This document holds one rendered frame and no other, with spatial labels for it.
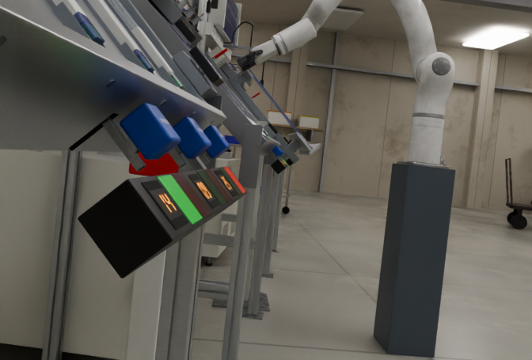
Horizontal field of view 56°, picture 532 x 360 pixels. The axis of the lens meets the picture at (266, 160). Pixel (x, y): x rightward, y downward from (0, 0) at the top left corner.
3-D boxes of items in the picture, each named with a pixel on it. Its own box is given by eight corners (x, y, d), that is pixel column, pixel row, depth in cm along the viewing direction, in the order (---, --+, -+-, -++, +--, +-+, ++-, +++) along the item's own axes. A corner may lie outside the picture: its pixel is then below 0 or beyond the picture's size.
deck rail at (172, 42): (250, 155, 141) (267, 141, 141) (249, 155, 139) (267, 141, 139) (89, -34, 144) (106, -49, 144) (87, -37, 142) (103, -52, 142)
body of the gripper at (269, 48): (275, 39, 203) (250, 53, 204) (273, 33, 193) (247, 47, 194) (283, 56, 203) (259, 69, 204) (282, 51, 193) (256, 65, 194)
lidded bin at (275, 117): (288, 126, 998) (290, 113, 997) (290, 126, 959) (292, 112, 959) (265, 123, 994) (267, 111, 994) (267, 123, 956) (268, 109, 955)
